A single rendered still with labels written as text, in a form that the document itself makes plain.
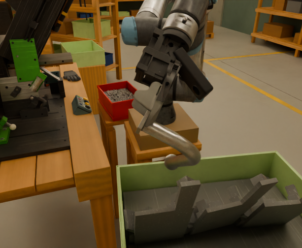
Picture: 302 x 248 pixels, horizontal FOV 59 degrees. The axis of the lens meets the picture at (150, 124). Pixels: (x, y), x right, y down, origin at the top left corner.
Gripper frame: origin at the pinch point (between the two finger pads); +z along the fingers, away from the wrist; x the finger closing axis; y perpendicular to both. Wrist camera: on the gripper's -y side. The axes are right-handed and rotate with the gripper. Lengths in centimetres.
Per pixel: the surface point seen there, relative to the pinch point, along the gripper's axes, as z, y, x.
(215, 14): -649, -90, -724
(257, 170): -12, -48, -47
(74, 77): -44, 57, -129
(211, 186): 0, -33, -48
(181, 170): -0.6, -19.0, -45.4
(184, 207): 12.4, -16.3, -14.8
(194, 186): 7.5, -14.5, -6.1
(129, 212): 19.2, -5.6, -28.5
